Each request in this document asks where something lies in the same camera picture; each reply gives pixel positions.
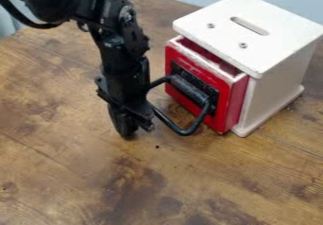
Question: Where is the red wooden drawer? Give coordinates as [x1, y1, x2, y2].
[166, 36, 250, 133]

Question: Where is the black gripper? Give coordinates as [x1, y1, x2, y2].
[96, 55, 154, 139]

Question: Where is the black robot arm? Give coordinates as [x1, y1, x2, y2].
[0, 0, 154, 138]

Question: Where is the black metal drawer handle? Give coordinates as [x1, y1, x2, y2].
[144, 61, 220, 137]

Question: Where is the grey vertical pole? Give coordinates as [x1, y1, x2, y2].
[11, 17, 20, 31]

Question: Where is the white wooden box cabinet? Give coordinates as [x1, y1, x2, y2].
[174, 0, 323, 137]

